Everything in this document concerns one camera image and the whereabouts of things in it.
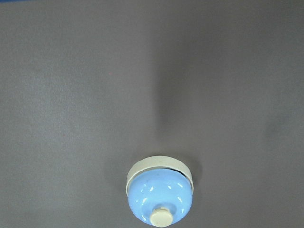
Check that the blue and cream bell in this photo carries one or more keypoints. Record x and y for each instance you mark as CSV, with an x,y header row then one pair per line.
x,y
159,190

